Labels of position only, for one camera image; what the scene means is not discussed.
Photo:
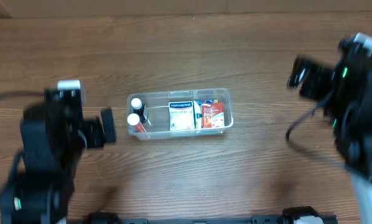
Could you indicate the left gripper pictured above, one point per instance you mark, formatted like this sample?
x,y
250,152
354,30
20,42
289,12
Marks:
x,y
92,132

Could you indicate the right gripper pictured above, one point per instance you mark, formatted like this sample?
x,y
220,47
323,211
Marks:
x,y
311,81

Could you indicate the orange tube white cap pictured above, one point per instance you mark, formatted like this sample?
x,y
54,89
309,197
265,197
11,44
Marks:
x,y
134,121

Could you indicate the black tube white cap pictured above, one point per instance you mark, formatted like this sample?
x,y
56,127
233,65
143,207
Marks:
x,y
140,109

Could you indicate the white Hansaplast plaster box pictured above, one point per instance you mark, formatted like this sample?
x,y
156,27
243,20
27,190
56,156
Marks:
x,y
181,115

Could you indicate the blue yellow VapoDrops box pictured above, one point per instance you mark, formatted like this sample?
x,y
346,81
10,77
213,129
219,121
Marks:
x,y
197,105

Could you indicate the red small box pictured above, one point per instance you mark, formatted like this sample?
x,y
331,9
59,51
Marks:
x,y
213,115

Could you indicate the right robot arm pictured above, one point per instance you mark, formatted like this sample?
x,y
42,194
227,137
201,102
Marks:
x,y
344,94

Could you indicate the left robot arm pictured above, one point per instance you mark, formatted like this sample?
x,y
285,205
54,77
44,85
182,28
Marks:
x,y
54,133

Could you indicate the clear plastic container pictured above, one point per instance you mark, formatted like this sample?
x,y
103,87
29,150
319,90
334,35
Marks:
x,y
157,103

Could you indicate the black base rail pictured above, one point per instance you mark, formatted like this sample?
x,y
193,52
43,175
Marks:
x,y
292,215

